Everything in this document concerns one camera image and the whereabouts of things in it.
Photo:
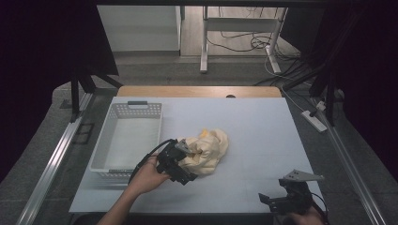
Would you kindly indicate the cream cloth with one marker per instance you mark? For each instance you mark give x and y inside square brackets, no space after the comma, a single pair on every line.
[209,150]

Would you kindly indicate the person's left hand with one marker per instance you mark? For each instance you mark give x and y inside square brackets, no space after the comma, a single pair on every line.
[147,178]

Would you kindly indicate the white plastic basket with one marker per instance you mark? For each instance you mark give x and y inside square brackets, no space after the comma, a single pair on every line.
[137,111]

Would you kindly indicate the white power strip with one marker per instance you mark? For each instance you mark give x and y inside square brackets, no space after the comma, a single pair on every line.
[314,122]

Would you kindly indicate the small black knob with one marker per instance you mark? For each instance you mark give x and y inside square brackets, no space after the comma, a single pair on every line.
[230,96]

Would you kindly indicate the aluminium rail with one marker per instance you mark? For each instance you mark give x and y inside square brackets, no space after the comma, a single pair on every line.
[350,168]
[53,162]

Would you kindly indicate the person's right hand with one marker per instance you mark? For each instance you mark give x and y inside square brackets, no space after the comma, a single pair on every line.
[308,218]

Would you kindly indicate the dark curtain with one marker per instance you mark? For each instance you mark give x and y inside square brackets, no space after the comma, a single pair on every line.
[37,62]
[372,78]

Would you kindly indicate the white plug adapter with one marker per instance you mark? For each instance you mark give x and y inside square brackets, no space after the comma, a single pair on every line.
[320,105]

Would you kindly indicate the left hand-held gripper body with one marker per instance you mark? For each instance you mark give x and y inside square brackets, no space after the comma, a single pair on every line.
[169,159]

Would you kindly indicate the white cabinet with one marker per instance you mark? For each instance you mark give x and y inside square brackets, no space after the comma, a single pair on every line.
[137,28]

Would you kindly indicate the white desk frame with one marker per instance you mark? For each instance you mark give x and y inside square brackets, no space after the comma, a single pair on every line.
[204,47]

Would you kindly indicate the black metal stand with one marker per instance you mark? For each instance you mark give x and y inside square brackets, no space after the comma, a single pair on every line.
[75,93]
[330,97]

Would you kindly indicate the wooden table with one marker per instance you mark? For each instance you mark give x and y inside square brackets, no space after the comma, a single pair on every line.
[194,91]

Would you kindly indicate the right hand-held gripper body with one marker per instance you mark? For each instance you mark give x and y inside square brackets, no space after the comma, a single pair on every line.
[295,193]

